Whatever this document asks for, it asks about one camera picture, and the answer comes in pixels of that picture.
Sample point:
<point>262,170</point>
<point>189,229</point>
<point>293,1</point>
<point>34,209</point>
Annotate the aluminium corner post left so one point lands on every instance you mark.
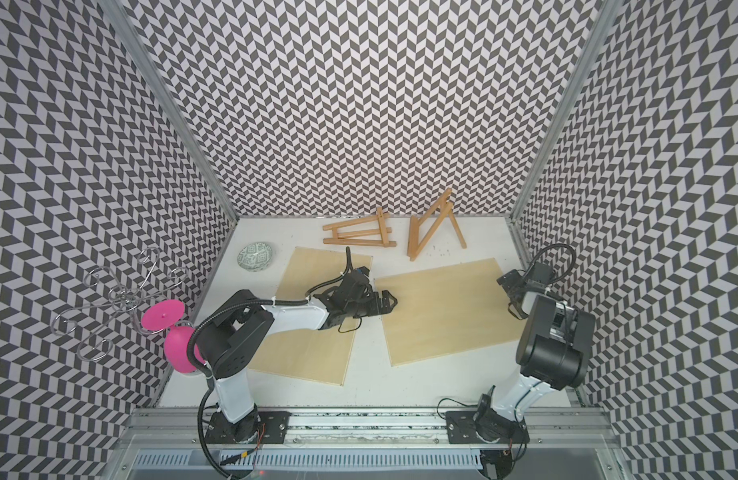
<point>114,12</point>

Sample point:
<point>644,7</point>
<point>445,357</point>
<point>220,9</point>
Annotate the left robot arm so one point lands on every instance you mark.
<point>224,344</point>

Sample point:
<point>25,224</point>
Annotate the silver wire rack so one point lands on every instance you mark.
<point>143,304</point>

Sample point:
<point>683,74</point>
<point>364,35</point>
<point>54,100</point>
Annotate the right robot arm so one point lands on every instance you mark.
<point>553,353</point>

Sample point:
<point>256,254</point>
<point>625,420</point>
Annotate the green patterned ceramic bowl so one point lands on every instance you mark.
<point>255,257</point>

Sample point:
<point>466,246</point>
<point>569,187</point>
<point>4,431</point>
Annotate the aluminium corner post right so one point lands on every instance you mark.
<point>590,51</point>

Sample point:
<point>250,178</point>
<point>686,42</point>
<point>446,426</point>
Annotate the aluminium corner post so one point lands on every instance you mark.
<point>114,12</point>
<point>590,51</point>

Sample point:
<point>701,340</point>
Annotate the pink egg-shaped container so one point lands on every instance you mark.
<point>174,339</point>

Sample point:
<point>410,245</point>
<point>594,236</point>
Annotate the wooden easel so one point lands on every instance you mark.
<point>422,228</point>
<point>369,231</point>

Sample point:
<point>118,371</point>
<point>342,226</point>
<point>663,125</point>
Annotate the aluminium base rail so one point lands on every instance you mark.
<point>371,443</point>

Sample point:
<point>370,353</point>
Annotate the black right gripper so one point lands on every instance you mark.
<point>512,284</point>

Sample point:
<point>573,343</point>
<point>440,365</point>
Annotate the flat wooden easel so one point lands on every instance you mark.
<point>369,231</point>

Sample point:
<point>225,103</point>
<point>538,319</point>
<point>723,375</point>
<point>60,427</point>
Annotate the plywood board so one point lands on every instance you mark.
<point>446,311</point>
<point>320,356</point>

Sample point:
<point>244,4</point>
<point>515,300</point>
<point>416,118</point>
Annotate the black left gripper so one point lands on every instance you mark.
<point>377,308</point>

